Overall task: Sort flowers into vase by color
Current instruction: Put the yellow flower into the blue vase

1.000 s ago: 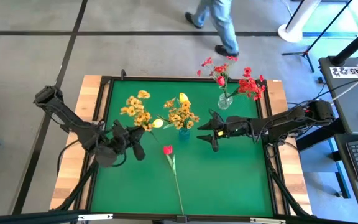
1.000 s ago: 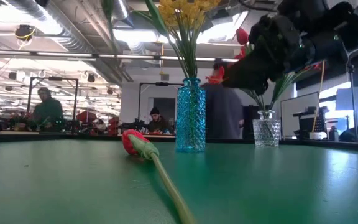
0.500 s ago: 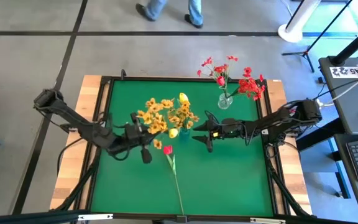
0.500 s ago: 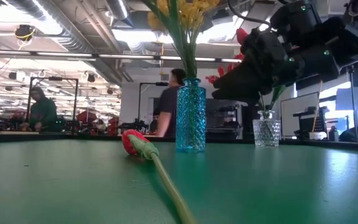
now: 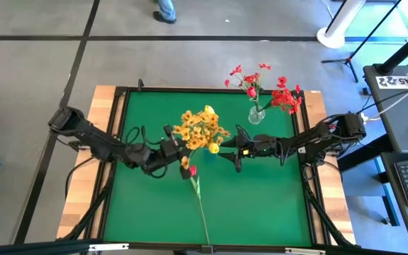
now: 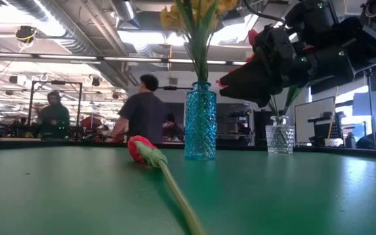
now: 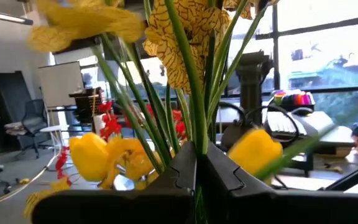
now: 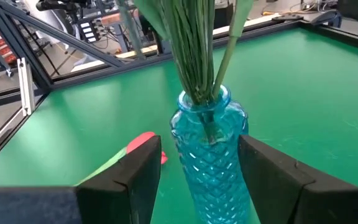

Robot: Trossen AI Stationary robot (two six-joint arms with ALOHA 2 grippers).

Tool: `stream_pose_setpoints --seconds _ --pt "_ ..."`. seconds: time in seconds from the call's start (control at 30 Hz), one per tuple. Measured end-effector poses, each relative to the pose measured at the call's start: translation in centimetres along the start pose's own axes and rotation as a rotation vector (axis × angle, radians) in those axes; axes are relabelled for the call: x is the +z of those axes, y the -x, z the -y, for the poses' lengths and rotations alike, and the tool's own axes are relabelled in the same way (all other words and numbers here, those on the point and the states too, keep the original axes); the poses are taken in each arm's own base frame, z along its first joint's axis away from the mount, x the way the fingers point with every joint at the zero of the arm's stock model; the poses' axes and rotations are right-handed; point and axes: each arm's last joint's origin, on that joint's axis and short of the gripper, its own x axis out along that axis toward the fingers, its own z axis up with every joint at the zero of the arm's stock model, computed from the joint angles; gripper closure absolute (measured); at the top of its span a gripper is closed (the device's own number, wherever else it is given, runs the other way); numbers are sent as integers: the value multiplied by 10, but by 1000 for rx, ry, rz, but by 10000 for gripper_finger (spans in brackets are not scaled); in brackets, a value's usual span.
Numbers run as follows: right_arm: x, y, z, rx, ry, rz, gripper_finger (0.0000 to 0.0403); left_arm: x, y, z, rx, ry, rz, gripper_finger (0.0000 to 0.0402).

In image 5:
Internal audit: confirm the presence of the silver frame bracket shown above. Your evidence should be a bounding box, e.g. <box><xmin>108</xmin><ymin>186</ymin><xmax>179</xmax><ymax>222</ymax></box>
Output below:
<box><xmin>284</xmin><ymin>247</ymin><xmax>327</xmax><ymax>255</ymax></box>
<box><xmin>88</xmin><ymin>242</ymin><xmax>130</xmax><ymax>253</ymax></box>

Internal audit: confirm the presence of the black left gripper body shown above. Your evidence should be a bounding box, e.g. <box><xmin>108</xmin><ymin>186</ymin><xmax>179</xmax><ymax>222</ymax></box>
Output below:
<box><xmin>157</xmin><ymin>138</ymin><xmax>183</xmax><ymax>164</ymax></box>

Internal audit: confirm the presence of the clear glass vase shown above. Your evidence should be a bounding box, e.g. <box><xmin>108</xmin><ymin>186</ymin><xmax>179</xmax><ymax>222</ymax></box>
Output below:
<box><xmin>248</xmin><ymin>105</ymin><xmax>266</xmax><ymax>125</ymax></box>

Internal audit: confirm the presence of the green table mat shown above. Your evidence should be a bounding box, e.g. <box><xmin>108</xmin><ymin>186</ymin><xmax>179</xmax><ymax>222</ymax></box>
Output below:
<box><xmin>103</xmin><ymin>90</ymin><xmax>313</xmax><ymax>248</ymax></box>

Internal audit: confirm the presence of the white paper label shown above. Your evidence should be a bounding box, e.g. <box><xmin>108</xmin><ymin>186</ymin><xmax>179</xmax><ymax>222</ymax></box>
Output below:
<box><xmin>375</xmin><ymin>74</ymin><xmax>408</xmax><ymax>90</ymax></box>

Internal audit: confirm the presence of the red small-blossom flower bunch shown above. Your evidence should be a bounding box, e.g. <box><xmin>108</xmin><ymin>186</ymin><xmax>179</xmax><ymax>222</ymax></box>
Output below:
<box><xmin>260</xmin><ymin>75</ymin><xmax>303</xmax><ymax>116</ymax></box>
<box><xmin>224</xmin><ymin>62</ymin><xmax>273</xmax><ymax>111</ymax></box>

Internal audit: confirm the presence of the red artificial tulip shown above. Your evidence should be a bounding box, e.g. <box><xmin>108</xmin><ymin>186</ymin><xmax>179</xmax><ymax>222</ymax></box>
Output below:
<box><xmin>246</xmin><ymin>86</ymin><xmax>261</xmax><ymax>113</ymax></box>
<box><xmin>188</xmin><ymin>164</ymin><xmax>211</xmax><ymax>246</ymax></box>

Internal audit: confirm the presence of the grey desk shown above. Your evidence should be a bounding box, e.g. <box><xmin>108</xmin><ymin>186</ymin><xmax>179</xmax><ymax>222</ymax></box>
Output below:
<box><xmin>362</xmin><ymin>64</ymin><xmax>408</xmax><ymax>242</ymax></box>

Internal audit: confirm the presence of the black power cable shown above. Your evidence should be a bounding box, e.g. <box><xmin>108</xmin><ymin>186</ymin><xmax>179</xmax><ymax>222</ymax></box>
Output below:
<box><xmin>64</xmin><ymin>155</ymin><xmax>97</xmax><ymax>201</ymax></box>

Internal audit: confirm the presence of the person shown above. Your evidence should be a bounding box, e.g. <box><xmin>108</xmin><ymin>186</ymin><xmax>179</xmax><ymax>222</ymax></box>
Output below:
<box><xmin>152</xmin><ymin>0</ymin><xmax>178</xmax><ymax>26</ymax></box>

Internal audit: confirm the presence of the blue glass vase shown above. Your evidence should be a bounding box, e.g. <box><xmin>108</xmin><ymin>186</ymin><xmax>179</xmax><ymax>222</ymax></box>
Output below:
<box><xmin>198</xmin><ymin>150</ymin><xmax>215</xmax><ymax>167</ymax></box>

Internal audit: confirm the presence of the black desk pole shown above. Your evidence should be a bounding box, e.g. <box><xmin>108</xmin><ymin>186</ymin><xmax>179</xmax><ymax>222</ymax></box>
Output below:
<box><xmin>373</xmin><ymin>21</ymin><xmax>408</xmax><ymax>76</ymax></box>

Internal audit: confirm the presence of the white cable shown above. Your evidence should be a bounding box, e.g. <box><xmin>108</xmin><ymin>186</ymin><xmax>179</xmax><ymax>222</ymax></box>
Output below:
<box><xmin>358</xmin><ymin>76</ymin><xmax>408</xmax><ymax>120</ymax></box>

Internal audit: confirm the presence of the white tower fan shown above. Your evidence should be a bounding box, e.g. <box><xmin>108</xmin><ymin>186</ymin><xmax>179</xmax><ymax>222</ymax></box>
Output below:
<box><xmin>316</xmin><ymin>0</ymin><xmax>368</xmax><ymax>50</ymax></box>

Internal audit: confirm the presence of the black aluminium table frame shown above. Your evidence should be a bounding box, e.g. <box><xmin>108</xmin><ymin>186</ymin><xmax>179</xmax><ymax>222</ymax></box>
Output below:
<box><xmin>57</xmin><ymin>78</ymin><xmax>359</xmax><ymax>255</ymax></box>

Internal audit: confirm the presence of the black tripod stand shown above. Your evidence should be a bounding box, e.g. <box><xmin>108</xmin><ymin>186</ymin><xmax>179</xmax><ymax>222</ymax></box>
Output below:
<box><xmin>321</xmin><ymin>0</ymin><xmax>403</xmax><ymax>84</ymax></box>

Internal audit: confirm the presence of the yellow orange flower bunch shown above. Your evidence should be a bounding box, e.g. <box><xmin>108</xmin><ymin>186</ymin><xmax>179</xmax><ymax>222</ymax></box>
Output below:
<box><xmin>171</xmin><ymin>110</ymin><xmax>208</xmax><ymax>170</ymax></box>
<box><xmin>200</xmin><ymin>111</ymin><xmax>232</xmax><ymax>149</ymax></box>

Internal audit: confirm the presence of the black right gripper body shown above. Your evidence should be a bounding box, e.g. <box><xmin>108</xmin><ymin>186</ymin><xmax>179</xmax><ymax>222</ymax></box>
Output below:
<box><xmin>243</xmin><ymin>134</ymin><xmax>283</xmax><ymax>157</ymax></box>

